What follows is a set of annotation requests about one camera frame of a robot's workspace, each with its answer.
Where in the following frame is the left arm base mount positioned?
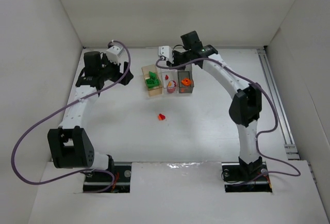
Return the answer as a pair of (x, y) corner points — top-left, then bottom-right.
(82, 162), (132, 194)

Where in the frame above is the orange red lego piece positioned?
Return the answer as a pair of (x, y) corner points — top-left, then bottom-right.
(158, 114), (166, 120)

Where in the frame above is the green sloped lego brick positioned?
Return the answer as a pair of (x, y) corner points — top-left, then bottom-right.
(149, 71), (158, 80)

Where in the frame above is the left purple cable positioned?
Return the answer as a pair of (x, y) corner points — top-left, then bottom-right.
(10, 39), (131, 193)

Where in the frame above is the green long lego brick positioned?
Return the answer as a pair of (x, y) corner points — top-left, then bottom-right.
(145, 78), (160, 89)

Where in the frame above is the grey translucent container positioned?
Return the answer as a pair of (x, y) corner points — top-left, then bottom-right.
(177, 65), (194, 94)

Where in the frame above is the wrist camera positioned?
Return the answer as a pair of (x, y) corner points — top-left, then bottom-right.
(158, 46), (173, 62)
(106, 45), (124, 65)

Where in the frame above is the orange translucent container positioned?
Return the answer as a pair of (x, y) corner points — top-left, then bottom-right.
(141, 65), (163, 97)

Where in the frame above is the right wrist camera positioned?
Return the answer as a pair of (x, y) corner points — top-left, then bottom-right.
(158, 46), (173, 62)

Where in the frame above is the red flower lego piece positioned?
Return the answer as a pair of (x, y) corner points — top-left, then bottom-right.
(167, 81), (177, 94)

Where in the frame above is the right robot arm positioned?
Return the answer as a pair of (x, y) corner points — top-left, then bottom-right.
(167, 31), (262, 181)

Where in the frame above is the orange round lego piece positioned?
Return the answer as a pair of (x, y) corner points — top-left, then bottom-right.
(181, 78), (192, 87)

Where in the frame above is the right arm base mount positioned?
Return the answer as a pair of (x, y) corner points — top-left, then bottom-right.
(221, 162), (273, 193)

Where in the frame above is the clear container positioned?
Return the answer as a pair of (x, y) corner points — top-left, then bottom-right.
(160, 69), (178, 94)

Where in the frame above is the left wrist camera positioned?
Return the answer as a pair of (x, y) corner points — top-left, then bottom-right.
(106, 45), (124, 65)

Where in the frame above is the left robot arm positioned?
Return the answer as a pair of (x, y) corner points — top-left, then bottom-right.
(47, 45), (134, 172)

